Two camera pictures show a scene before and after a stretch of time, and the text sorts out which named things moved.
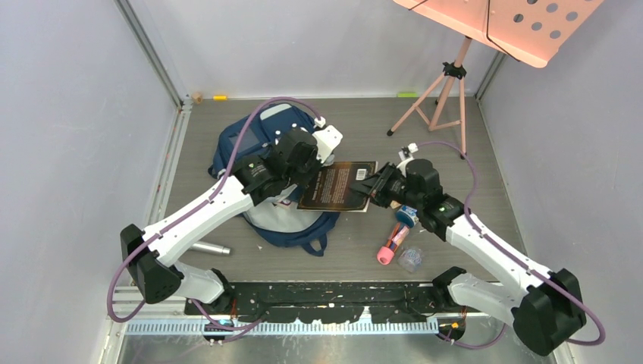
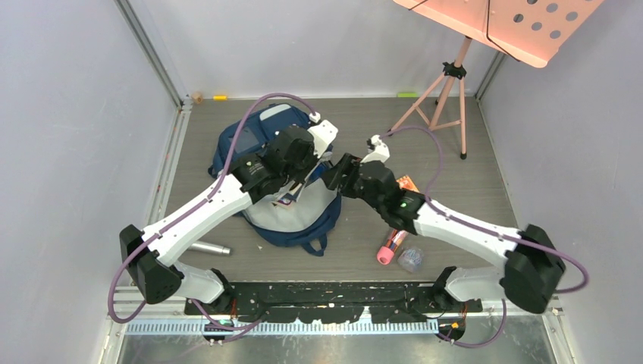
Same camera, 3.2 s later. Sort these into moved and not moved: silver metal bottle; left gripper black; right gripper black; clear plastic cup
Moved: right gripper black
Not moved: clear plastic cup; left gripper black; silver metal bottle
